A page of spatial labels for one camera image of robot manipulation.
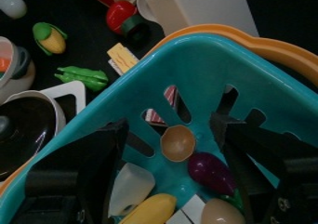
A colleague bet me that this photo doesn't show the brown toy egg half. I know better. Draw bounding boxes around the brown toy egg half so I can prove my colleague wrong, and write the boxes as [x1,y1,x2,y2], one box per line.
[159,124,196,163]

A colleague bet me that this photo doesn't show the beige toy egg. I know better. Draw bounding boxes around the beige toy egg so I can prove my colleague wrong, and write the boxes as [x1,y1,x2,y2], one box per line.
[200,197,245,224]

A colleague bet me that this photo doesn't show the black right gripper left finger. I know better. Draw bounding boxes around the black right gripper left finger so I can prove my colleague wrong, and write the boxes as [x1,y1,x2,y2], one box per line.
[9,118,131,224]

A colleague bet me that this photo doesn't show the toy corn cob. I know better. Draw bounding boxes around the toy corn cob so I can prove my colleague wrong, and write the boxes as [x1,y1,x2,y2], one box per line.
[32,21,68,57]

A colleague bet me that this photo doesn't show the purple toy eggplant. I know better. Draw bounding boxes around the purple toy eggplant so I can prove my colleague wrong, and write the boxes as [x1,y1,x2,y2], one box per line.
[185,152,239,196]

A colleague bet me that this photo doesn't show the green toy pea pod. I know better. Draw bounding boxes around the green toy pea pod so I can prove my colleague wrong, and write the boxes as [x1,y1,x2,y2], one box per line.
[53,65,109,92]

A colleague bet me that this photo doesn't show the white toy cheese wedge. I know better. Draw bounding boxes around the white toy cheese wedge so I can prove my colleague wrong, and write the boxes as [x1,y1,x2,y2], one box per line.
[108,162,156,217]

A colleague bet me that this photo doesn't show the white toy appliance box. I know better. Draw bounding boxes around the white toy appliance box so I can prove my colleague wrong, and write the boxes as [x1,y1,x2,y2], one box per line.
[135,0,260,38]

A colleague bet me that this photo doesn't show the teal plastic basket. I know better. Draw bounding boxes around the teal plastic basket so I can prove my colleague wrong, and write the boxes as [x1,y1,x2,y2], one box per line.
[0,33,318,224]

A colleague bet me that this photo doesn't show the white toy block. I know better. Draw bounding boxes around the white toy block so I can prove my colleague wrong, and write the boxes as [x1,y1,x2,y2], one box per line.
[165,193,207,224]

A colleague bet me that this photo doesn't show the yellow toy sandwich slice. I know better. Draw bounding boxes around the yellow toy sandwich slice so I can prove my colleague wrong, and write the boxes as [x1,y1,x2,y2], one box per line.
[105,42,140,76]

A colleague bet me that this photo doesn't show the yellow toy banana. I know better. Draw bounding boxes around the yellow toy banana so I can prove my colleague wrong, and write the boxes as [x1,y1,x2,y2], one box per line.
[117,192,177,224]

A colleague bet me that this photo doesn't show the red striped toy bacon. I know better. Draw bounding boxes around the red striped toy bacon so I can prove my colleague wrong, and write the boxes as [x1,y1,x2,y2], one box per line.
[144,85,180,125]

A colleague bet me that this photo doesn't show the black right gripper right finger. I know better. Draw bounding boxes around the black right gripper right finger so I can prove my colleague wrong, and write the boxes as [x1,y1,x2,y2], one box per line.
[208,111,318,224]

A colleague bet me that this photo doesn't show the red toy tomato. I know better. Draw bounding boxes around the red toy tomato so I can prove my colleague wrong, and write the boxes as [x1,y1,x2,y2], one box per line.
[104,0,151,43]

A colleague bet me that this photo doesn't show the white toy egg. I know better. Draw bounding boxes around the white toy egg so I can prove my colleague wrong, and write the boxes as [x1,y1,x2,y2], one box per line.
[0,0,28,20]

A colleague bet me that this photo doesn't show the grey toy pot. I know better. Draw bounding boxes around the grey toy pot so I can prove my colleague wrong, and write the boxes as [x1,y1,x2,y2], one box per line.
[0,35,37,105]

